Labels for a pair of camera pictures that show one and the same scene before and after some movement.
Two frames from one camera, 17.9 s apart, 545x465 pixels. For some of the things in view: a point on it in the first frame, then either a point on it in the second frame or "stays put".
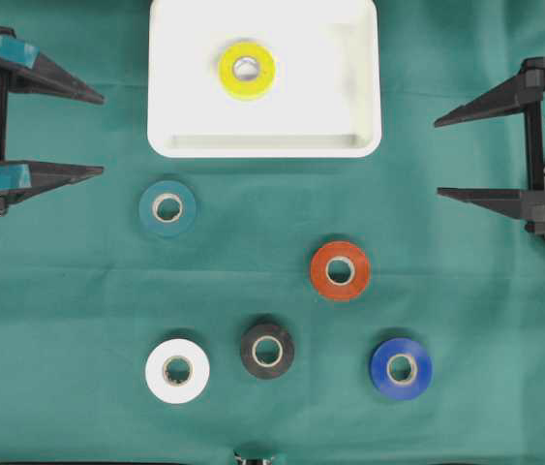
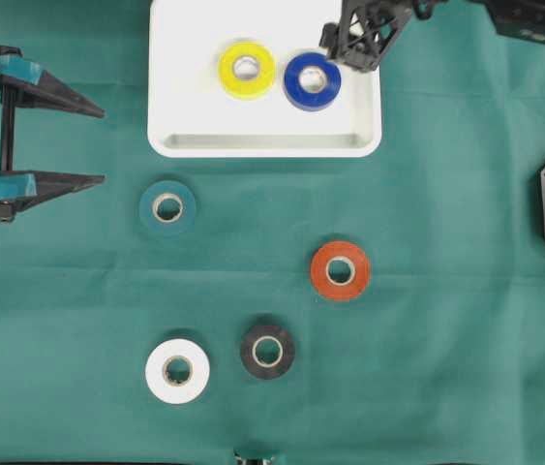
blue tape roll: x=396 y=347 -> x=312 y=101
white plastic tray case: x=326 y=99 stays put
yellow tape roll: x=250 y=88 stays put
